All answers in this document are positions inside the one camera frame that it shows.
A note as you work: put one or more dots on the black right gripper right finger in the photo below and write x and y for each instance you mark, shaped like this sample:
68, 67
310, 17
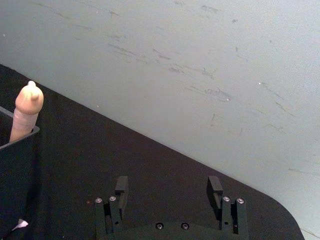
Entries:
215, 190

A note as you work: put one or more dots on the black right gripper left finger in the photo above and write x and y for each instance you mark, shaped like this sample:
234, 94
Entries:
121, 190

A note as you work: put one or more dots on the black table cloth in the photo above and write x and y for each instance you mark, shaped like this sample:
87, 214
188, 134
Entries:
155, 175

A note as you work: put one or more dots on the black rack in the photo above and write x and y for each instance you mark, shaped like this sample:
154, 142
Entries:
17, 175

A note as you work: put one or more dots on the small white plastic piece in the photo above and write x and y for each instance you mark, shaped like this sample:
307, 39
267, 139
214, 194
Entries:
21, 223

